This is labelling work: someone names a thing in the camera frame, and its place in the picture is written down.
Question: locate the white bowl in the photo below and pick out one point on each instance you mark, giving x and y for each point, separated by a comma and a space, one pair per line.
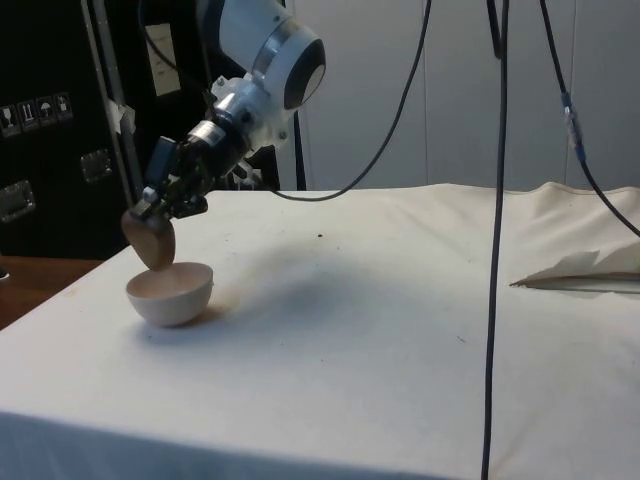
172, 302

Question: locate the black cabinet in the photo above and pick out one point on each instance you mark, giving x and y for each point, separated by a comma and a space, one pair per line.
50, 65

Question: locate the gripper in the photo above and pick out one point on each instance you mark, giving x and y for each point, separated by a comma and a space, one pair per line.
222, 150

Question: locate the black stand leg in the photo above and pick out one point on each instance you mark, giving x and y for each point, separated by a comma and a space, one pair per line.
496, 30

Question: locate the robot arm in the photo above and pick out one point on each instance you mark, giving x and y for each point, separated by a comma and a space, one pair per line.
280, 55

